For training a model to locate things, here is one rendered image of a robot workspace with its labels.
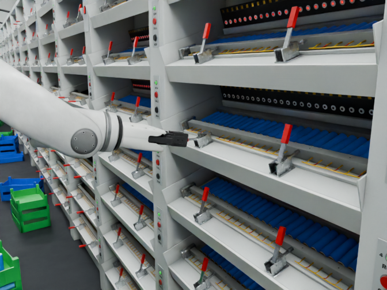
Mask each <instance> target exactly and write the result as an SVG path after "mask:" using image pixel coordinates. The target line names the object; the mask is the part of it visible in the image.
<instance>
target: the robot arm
mask: <svg viewBox="0 0 387 290"><path fill-rule="evenodd" d="M0 120H1V121H3V122H4V123H5V124H7V125H8V126H10V127H12V128H13V129H15V130H16V131H18V132H20V133H22V134H24V135H26V136H27V137H29V142H30V144H31V146H32V147H40V148H51V149H53V150H55V151H57V152H59V153H61V154H64V155H66V156H68V157H72V158H77V159H85V158H89V157H92V156H93V155H94V154H96V153H97V152H98V151H100V152H112V151H113V150H114V151H116V150H117V149H118V148H119V147H124V148H130V149H135V150H145V151H154V152H163V151H164V150H163V149H164V148H163V147H161V146H160V145H169V146H177V147H186V146H187V141H188V134H187V133H183V132H177V131H169V133H168V131H164V130H162V129H159V128H156V127H152V126H150V125H145V124H139V123H131V122H125V121H122V118H121V117H120V116H119V115H116V114H115V113H113V112H105V111H99V110H90V109H82V108H73V107H72V106H70V105H69V104H67V103H65V102H64V101H62V100H61V99H60V98H58V97H57V96H55V95H54V94H52V93H51V92H49V91H48V90H46V89H45V88H43V87H42V86H40V85H39V84H37V83H36V82H34V81H33V80H31V79H30V78H28V77H27V76H26V75H24V74H23V73H21V72H19V71H18V70H16V69H15V68H14V67H12V66H11V65H9V64H7V63H6V62H4V61H3V60H2V59H0ZM159 144H160V145H159Z"/></svg>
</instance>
